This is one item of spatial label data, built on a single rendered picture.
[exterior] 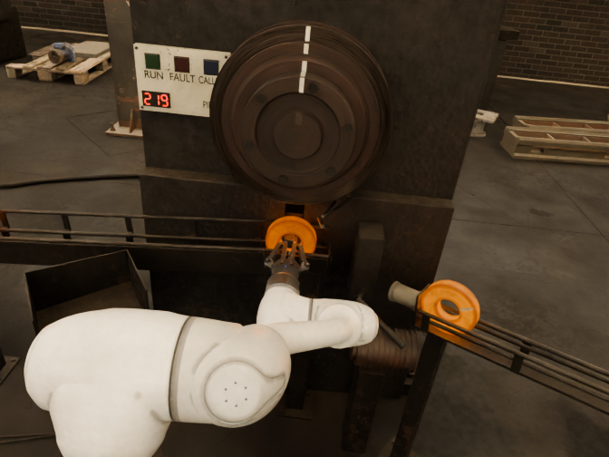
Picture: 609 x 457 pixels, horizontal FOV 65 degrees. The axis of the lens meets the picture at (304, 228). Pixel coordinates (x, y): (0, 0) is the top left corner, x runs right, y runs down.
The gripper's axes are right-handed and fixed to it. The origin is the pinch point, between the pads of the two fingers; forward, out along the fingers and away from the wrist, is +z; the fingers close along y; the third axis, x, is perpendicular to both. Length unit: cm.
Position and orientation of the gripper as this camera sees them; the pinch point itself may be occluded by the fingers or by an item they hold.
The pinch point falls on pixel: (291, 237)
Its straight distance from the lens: 143.3
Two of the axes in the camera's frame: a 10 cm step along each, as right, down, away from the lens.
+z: 0.8, -5.9, 8.0
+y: 9.9, 1.1, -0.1
